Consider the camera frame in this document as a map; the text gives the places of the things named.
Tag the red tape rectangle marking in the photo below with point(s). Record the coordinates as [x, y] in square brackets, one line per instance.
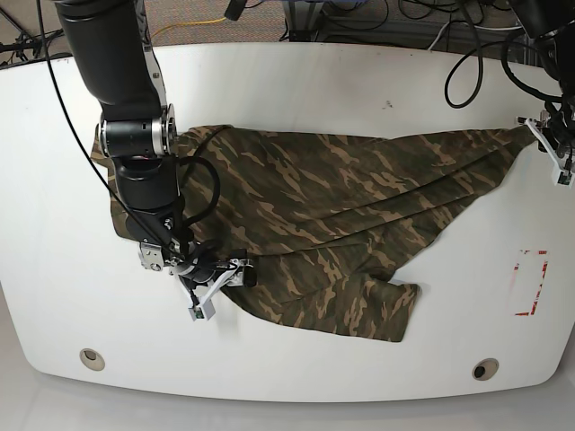
[527, 282]

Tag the camouflage T-shirt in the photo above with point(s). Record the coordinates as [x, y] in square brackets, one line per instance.
[328, 219]

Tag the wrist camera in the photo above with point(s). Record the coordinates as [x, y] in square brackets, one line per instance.
[202, 311]
[566, 178]

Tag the left table grommet hole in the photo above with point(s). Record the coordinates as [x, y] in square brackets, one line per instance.
[92, 359]

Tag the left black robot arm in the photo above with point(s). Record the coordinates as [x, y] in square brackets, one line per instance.
[549, 25]

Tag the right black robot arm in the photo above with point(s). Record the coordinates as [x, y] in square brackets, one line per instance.
[112, 48]

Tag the right table grommet hole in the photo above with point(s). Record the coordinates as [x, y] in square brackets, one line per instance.
[485, 369]

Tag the table grommet hole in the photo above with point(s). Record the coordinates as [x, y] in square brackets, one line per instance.
[485, 369]
[92, 359]

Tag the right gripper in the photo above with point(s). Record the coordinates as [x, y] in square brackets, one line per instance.
[201, 267]

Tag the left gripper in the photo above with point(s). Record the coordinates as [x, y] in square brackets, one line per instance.
[559, 130]

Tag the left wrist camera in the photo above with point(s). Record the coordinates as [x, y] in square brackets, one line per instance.
[566, 178]

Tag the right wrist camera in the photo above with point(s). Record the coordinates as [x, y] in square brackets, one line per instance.
[202, 311]

